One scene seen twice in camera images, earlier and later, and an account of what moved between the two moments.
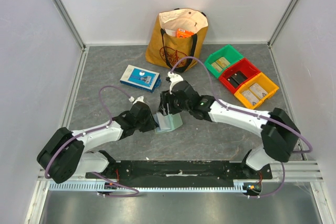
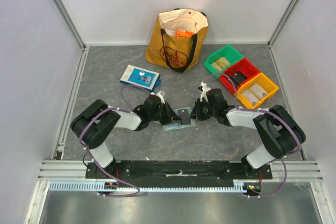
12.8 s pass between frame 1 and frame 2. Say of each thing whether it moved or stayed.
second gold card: stayed
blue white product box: stayed
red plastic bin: stayed
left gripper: moved
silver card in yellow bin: stayed
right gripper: moved
